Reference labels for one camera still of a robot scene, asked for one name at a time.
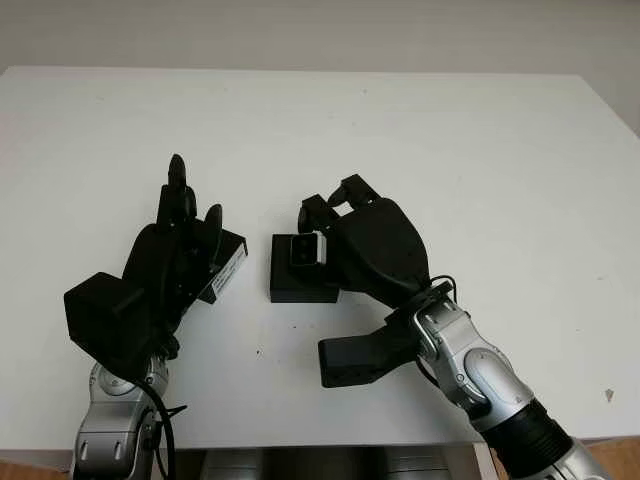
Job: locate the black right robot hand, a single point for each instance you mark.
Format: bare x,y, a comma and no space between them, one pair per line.
385,250

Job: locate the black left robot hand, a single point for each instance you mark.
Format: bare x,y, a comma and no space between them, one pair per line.
150,255

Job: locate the small silver black-faced camera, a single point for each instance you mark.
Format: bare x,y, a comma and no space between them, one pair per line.
305,250

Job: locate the black box lid with label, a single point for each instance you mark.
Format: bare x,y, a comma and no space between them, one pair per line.
232,255

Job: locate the black box base with insert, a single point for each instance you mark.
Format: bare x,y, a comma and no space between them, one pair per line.
300,290

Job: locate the grey robot torso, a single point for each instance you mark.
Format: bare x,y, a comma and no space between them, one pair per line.
320,465

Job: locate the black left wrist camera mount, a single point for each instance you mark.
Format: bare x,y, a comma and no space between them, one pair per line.
100,320

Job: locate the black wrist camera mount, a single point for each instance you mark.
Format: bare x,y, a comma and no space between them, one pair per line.
100,320
360,360

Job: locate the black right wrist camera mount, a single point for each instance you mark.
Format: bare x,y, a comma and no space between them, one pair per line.
360,360

